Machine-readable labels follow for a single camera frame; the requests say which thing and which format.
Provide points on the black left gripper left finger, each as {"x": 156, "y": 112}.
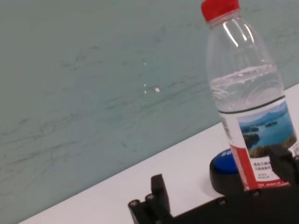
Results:
{"x": 154, "y": 207}

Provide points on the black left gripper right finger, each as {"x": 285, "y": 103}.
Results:
{"x": 283, "y": 163}

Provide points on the blue push button black base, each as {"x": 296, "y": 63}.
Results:
{"x": 224, "y": 168}

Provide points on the clear water bottle red cap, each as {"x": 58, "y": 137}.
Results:
{"x": 243, "y": 93}

